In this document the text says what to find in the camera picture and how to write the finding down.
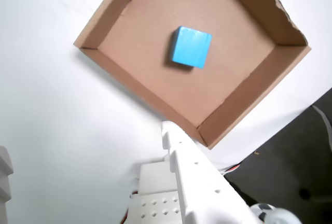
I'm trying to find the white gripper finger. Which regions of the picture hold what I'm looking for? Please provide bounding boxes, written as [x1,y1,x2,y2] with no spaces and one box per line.
[161,120,261,224]
[0,145,15,224]

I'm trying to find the blue cube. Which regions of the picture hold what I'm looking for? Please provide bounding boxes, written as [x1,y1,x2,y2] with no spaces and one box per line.
[169,25,213,69]

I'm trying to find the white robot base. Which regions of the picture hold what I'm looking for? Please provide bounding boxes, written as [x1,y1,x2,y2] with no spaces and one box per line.
[121,161,184,224]

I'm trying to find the brown cardboard box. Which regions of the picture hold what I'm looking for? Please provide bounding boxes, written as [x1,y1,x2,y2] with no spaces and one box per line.
[73,0,312,150]

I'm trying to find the red white base cable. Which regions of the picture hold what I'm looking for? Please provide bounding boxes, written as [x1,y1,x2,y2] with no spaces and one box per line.
[218,163,242,176]

